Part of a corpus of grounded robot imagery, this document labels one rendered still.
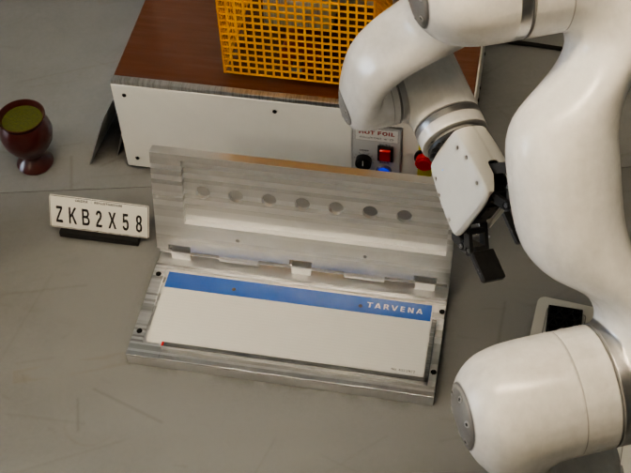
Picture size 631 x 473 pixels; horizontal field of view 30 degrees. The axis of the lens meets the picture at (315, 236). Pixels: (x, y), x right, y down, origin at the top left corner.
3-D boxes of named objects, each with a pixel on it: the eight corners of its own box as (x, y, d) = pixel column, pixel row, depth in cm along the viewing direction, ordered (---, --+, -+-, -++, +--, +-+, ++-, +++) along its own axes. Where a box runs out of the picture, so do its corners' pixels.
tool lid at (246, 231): (148, 151, 167) (152, 144, 168) (157, 256, 178) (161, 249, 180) (459, 187, 161) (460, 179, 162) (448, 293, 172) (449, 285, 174)
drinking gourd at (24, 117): (-1, 171, 194) (-18, 124, 185) (30, 138, 199) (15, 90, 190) (40, 189, 191) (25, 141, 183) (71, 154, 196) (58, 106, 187)
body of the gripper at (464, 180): (411, 164, 144) (446, 242, 140) (443, 115, 136) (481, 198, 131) (464, 156, 147) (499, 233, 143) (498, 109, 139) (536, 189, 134)
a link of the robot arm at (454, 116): (404, 148, 144) (412, 168, 143) (430, 106, 137) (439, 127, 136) (462, 140, 148) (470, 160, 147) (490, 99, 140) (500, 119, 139)
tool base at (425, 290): (128, 362, 169) (124, 348, 166) (164, 251, 182) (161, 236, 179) (433, 405, 163) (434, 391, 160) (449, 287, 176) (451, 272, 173)
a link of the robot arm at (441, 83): (412, 114, 138) (484, 94, 139) (373, 26, 143) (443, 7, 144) (405, 150, 145) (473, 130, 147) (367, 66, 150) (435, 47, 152)
